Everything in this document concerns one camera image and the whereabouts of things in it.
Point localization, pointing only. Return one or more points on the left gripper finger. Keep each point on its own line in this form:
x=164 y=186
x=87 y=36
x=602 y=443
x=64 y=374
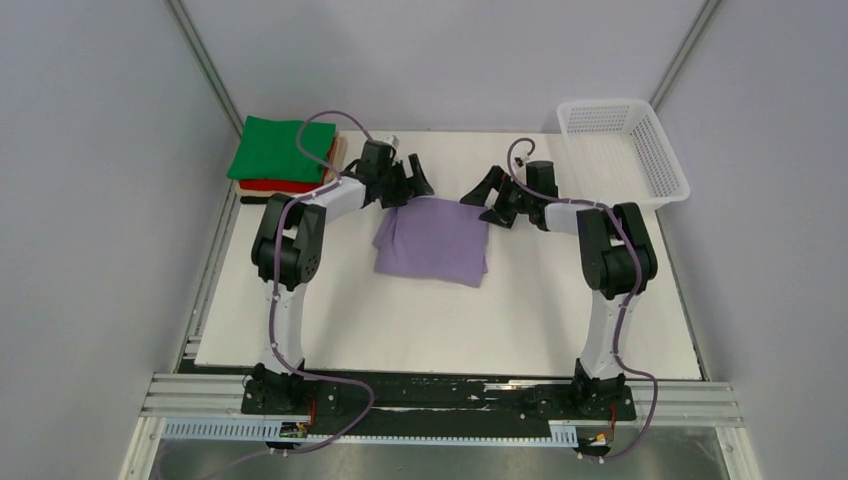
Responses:
x=417 y=182
x=388 y=202

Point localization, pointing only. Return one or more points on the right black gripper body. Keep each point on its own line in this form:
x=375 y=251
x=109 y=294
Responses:
x=510 y=200

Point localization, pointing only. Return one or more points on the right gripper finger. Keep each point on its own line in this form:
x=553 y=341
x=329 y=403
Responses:
x=492 y=181
x=501 y=218

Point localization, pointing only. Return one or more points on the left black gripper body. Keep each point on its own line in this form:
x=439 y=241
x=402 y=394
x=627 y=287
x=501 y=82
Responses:
x=393 y=181

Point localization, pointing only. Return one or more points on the lavender t shirt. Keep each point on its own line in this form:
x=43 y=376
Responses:
x=435 y=239

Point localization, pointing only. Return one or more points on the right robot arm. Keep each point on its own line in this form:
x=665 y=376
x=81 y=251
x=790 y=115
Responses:
x=616 y=255

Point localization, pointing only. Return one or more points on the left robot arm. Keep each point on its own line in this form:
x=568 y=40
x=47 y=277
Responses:
x=287 y=251

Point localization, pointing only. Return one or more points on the beige folded t shirt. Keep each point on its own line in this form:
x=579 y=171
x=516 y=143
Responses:
x=338 y=152

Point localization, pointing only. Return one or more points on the white plastic basket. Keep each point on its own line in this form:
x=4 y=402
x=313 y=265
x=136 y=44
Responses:
x=619 y=152

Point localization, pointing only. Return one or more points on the red folded t shirt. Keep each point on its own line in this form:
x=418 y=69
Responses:
x=288 y=172

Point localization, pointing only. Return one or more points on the green folded t shirt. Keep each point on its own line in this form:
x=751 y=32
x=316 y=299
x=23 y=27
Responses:
x=268 y=151

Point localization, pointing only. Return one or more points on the black folded t shirt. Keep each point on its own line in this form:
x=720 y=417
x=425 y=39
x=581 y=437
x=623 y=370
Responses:
x=253 y=200

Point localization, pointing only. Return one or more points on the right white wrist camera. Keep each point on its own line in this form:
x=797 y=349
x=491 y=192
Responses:
x=521 y=160

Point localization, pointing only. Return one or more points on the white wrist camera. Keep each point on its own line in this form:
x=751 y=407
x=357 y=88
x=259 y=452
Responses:
x=521 y=160
x=392 y=140

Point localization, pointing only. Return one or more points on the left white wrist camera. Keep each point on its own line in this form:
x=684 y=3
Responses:
x=392 y=140

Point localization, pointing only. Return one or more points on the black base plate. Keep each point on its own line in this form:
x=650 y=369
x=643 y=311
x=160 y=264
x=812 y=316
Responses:
x=374 y=403

